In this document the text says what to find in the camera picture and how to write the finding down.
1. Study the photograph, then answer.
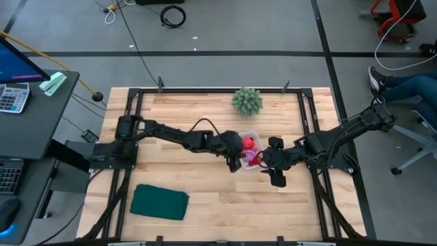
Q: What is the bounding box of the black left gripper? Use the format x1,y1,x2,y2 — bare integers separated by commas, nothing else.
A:
213,143,244,174

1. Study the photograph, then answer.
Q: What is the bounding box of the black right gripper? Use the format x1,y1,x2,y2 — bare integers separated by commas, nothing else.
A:
262,136,303,188

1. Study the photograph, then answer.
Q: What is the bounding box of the pink white striped gourd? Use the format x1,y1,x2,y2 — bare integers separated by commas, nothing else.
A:
242,148,259,163

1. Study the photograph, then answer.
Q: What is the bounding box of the clear plastic tupperware container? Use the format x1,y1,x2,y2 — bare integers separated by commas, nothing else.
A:
238,131,266,171

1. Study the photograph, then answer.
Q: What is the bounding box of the green plant in white pot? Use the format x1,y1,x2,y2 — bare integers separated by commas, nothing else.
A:
231,87,264,118

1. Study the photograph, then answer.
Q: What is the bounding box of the folded green cloth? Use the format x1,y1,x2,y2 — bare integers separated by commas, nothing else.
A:
129,183,190,221

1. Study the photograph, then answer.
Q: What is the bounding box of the black power brick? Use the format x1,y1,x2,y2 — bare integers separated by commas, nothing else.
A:
81,128,100,144

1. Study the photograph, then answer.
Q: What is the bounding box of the grey office chair base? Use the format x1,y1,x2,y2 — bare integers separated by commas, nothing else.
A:
390,109,437,176

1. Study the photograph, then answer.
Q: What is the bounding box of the person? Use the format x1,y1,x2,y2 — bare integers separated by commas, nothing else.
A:
367,66,437,129

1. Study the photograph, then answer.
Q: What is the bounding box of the person's shoe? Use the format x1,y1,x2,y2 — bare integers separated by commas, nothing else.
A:
419,42,437,57

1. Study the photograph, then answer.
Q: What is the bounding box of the black side desk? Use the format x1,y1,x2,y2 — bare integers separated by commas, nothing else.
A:
0,70,81,161

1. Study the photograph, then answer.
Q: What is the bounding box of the mint green stapler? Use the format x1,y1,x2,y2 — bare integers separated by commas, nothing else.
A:
38,71,68,98

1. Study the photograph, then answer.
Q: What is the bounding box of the black lower desk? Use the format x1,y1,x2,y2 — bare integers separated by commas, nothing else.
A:
0,156,91,246

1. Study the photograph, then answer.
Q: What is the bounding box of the black keyboard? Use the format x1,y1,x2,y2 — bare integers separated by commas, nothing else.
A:
0,159,23,196

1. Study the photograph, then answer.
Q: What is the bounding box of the grey desk calculator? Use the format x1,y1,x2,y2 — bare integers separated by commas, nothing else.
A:
0,83,31,114

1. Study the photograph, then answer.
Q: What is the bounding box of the black computer mouse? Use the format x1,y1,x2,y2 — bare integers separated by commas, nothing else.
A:
0,198,21,233

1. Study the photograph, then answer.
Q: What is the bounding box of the computer monitor with blue screen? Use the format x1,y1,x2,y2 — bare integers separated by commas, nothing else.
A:
0,35,52,85

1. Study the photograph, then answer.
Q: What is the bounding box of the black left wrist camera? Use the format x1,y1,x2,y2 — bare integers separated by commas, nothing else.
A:
220,131,244,148

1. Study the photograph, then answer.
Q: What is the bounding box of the black left camera cable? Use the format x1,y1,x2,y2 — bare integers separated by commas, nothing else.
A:
189,118,221,136

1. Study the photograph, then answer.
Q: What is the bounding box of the yellow cable with black foot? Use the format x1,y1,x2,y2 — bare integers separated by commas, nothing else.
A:
0,29,105,103

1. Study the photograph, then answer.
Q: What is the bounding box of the coiled black cable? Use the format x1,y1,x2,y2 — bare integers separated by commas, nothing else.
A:
159,4,187,29

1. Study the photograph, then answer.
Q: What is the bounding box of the red frame rolling cart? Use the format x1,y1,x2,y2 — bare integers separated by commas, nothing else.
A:
370,0,427,44

